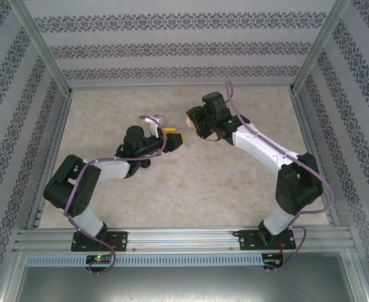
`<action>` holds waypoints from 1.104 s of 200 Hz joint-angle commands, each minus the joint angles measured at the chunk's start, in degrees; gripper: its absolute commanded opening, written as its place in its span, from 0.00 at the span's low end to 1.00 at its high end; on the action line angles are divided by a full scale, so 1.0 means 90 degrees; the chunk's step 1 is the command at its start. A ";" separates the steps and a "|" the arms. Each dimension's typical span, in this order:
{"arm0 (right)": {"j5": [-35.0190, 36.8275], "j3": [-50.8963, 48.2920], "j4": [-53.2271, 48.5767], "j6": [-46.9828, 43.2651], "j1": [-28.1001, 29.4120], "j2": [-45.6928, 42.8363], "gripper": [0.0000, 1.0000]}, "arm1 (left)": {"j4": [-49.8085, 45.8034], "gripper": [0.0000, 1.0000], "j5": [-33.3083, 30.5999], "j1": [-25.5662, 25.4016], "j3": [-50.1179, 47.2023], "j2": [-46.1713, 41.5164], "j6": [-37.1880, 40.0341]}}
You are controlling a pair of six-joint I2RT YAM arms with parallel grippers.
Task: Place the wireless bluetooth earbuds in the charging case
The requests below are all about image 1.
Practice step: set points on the pink earbud charging case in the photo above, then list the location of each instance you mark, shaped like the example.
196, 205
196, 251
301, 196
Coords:
189, 122

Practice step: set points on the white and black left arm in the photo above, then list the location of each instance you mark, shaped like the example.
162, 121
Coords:
109, 170

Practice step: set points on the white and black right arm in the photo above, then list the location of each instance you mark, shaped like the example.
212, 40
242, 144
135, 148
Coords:
260, 144

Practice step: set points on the left circuit board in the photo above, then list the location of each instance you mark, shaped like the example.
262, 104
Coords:
99, 259

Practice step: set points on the circuit board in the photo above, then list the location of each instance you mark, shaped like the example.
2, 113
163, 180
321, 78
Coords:
99, 259
271, 261

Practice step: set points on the right circuit board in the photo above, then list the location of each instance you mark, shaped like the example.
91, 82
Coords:
271, 261

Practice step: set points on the grey metal panel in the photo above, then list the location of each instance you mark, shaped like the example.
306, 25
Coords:
184, 286

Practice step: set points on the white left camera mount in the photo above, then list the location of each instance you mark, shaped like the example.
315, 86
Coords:
155, 129

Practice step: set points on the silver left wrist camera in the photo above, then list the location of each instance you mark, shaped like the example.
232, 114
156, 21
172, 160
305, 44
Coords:
160, 119

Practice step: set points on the thin aluminium wall rail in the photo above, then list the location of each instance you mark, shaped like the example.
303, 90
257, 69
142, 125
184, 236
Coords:
181, 87

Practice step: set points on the aluminium side rail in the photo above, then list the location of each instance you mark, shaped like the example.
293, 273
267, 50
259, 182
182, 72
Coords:
309, 141
60, 126

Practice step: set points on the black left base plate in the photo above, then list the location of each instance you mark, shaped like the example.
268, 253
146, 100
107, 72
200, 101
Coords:
120, 240

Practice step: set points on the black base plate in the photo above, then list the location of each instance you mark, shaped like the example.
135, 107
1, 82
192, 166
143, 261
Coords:
120, 240
250, 240

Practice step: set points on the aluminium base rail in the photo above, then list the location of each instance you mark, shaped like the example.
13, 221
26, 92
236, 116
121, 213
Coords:
184, 239

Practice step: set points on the aluminium frame post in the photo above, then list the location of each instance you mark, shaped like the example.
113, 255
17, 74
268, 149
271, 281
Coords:
317, 47
47, 47

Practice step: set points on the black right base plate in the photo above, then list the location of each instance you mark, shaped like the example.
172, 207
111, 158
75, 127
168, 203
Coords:
250, 240

